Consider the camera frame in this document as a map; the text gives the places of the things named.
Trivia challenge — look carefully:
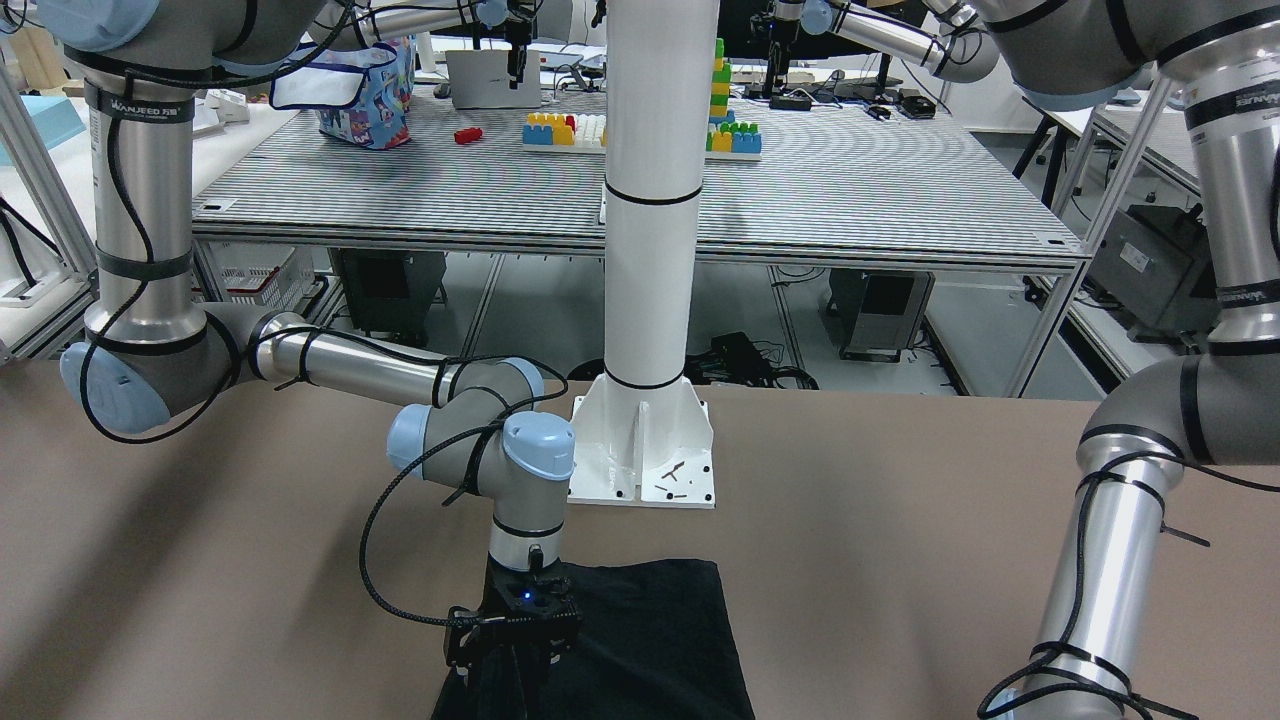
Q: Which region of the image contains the colourful patterned bag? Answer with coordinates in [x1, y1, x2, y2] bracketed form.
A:
[269, 36, 416, 150]

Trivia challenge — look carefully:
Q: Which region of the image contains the red toy block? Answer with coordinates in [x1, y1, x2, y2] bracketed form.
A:
[453, 127, 485, 145]

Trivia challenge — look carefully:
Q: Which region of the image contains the stacked toy block tower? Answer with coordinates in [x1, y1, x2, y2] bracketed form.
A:
[705, 37, 763, 161]

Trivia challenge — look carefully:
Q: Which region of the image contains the silver laptop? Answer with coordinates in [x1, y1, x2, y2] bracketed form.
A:
[445, 49, 541, 110]

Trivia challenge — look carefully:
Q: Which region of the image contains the white plastic basket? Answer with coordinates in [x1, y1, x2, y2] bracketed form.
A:
[205, 242, 316, 311]

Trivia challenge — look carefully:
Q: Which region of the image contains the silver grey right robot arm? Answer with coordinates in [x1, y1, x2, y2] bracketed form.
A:
[38, 1, 579, 633]

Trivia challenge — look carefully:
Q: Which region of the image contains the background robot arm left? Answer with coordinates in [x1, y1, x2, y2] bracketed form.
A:
[307, 1, 539, 90]

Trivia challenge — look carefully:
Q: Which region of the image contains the black printed t-shirt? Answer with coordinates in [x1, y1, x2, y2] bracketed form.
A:
[431, 559, 754, 719]

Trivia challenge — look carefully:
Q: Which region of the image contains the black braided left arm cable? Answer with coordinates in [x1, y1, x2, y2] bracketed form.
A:
[978, 450, 1280, 720]

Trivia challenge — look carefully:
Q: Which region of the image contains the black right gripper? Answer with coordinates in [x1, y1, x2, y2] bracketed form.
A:
[483, 557, 573, 626]

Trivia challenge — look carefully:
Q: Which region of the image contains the striped aluminium workbench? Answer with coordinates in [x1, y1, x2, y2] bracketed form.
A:
[193, 96, 1092, 396]

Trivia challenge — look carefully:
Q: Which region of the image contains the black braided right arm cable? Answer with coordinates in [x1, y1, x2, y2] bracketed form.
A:
[78, 0, 571, 629]

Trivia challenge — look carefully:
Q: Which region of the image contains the grey computer box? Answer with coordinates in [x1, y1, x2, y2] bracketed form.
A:
[826, 268, 934, 363]
[328, 249, 447, 347]

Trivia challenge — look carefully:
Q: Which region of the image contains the toy block set on tray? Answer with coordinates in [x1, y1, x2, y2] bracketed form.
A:
[521, 111, 608, 154]

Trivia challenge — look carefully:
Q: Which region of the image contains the black cable bundle on floor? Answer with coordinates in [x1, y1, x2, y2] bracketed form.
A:
[568, 331, 820, 391]

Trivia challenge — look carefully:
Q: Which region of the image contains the white central mounting column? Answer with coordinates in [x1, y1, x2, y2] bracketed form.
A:
[570, 1, 719, 509]

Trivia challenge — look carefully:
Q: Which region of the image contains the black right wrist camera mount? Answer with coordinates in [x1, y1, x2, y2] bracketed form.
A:
[444, 593, 582, 670]

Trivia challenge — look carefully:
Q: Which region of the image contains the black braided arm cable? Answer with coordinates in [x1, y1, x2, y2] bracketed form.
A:
[978, 450, 1280, 720]
[78, 0, 571, 629]

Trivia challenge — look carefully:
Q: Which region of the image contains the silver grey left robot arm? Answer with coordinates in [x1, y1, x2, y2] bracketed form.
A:
[975, 1, 1279, 719]

